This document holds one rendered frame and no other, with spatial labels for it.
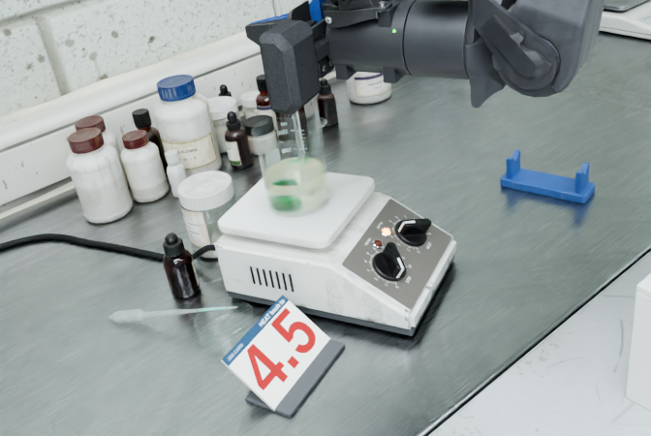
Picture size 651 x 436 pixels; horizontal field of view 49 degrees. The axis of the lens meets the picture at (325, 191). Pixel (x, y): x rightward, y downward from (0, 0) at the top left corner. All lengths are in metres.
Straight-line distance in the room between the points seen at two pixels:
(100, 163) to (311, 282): 0.34
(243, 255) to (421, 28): 0.28
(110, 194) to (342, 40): 0.44
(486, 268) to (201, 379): 0.29
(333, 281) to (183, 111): 0.37
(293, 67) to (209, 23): 0.63
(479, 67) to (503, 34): 0.05
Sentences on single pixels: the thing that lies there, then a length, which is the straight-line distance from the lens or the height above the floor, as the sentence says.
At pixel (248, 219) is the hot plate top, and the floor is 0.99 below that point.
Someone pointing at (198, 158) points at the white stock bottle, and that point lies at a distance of 0.95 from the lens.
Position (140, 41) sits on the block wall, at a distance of 1.08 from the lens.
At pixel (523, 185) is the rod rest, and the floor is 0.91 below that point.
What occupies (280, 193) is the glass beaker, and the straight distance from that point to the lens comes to 0.66.
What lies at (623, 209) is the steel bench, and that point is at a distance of 0.83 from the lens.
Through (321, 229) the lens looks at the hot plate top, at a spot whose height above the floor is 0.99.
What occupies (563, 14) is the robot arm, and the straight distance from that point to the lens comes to 0.49.
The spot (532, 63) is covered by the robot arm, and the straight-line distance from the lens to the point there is 0.49.
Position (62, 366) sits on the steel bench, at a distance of 0.72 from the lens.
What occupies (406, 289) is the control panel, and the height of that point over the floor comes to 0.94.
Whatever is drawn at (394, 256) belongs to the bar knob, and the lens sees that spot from 0.64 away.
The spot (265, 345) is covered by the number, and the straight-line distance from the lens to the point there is 0.62.
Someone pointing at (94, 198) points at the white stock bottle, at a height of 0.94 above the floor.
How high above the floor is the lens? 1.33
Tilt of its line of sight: 29 degrees down
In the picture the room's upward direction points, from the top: 9 degrees counter-clockwise
